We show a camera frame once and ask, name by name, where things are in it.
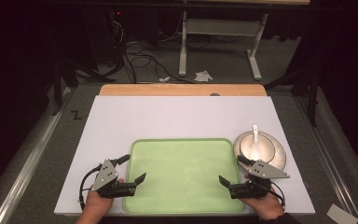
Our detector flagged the light green tray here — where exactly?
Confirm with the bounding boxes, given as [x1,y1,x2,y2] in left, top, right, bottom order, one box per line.
[122,137,247,216]

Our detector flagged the person's left hand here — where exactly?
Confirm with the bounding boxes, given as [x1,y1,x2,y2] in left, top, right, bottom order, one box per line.
[84,189,116,217]

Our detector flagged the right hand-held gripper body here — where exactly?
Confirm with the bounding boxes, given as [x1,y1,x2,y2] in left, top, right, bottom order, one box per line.
[229,160,291,201]

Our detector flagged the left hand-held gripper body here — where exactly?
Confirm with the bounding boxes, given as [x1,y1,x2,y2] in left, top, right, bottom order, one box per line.
[90,159,137,200]

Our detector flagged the large crumpled white paper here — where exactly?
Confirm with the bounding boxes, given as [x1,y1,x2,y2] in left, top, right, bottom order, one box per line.
[194,70,214,83]

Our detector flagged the silver round plate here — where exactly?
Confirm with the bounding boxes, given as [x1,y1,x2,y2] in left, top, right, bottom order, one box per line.
[232,130,288,173]

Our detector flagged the flat white paper sheet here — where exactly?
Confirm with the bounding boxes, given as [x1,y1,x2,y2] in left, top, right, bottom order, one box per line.
[325,203,358,224]

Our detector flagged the black device with red light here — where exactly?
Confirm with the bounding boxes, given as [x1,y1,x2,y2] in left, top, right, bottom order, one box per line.
[105,7,129,64]

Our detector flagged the white ceramic spoon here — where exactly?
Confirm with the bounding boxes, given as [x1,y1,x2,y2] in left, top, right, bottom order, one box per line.
[250,124,262,160]

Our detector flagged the dark metal stand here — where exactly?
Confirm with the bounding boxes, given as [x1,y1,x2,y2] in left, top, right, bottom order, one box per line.
[49,58,107,117]
[263,65,322,128]

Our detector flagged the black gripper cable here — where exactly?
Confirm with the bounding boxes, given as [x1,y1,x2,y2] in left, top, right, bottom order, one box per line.
[78,163,104,210]
[254,179,286,207]

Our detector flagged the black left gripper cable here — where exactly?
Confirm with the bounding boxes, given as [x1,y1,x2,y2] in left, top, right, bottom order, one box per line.
[78,163,104,210]

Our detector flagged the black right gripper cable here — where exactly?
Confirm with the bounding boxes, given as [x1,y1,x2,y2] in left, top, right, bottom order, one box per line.
[254,179,286,207]

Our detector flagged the person's right hand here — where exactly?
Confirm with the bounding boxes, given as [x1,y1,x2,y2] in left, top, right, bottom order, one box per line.
[241,186,286,220]

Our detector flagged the aluminium floor rail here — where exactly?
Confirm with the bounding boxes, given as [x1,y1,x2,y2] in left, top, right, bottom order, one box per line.
[0,87,76,224]
[293,95,358,224]

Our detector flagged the white-legged desk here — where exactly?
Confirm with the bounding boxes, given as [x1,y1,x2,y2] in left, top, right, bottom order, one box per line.
[178,0,311,81]

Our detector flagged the white table mat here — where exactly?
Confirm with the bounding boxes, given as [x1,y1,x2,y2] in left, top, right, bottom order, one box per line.
[53,95,317,217]

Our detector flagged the black floor cables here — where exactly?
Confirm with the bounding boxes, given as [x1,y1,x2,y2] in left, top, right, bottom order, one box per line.
[105,18,197,85]

